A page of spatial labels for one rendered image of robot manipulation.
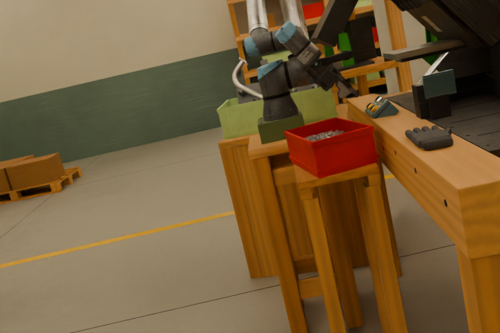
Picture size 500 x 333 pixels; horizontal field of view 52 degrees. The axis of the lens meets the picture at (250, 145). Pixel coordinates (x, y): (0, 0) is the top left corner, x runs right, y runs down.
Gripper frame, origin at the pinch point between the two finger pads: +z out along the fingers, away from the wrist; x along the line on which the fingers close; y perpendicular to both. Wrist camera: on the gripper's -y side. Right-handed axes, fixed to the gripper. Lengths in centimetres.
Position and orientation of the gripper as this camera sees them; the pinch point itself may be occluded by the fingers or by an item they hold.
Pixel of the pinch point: (356, 92)
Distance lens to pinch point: 188.1
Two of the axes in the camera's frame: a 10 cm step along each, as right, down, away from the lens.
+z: 7.3, 6.7, 1.2
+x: -0.3, 2.1, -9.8
